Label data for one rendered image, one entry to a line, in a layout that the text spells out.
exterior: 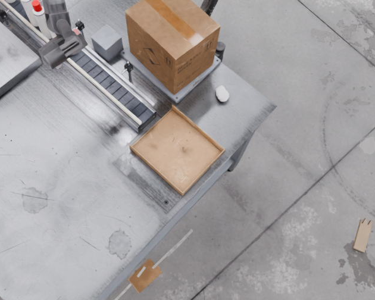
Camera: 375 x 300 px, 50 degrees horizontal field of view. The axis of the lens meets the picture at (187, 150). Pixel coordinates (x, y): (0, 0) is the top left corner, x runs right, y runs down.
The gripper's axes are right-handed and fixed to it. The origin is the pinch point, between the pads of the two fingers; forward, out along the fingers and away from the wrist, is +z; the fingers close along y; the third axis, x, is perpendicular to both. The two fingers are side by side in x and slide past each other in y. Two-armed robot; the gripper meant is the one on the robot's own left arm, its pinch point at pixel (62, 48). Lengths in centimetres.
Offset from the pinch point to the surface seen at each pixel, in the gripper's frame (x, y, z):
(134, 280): 126, 34, 47
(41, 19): -11.9, -5.6, 30.8
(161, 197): 66, 4, -10
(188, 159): 63, -15, -7
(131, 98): 32.5, -14.2, 11.7
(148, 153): 53, -4, 1
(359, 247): 185, -78, 0
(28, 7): -18.8, -5.3, 37.0
